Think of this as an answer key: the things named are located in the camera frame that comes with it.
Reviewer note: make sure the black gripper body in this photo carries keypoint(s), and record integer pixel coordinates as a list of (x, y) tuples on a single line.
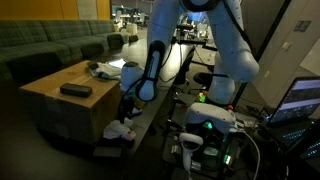
[(125, 109)]

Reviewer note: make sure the white cloth toy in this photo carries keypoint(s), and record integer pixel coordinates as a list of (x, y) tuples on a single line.
[(116, 129)]

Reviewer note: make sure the white towel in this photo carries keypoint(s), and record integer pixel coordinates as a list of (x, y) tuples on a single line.
[(104, 70)]

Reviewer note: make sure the black eraser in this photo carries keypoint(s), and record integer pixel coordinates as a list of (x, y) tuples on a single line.
[(76, 90)]

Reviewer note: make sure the blue cloth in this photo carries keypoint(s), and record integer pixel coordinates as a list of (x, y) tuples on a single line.
[(136, 112)]

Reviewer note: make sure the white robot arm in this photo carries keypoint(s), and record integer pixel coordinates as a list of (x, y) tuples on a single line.
[(234, 61)]

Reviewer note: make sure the large cardboard box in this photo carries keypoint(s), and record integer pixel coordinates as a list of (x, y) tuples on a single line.
[(78, 118)]

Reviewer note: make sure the white tablet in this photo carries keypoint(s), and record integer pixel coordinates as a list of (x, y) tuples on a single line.
[(119, 63)]

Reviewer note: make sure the white VR controller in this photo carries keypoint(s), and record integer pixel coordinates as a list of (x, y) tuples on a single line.
[(190, 143)]

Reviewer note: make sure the white VR headset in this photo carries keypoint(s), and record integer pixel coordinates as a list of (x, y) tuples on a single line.
[(222, 119)]

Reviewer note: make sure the green plaid sofa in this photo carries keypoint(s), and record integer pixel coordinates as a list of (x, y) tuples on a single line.
[(66, 38)]

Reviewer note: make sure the open laptop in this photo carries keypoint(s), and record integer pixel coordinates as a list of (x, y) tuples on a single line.
[(290, 124)]

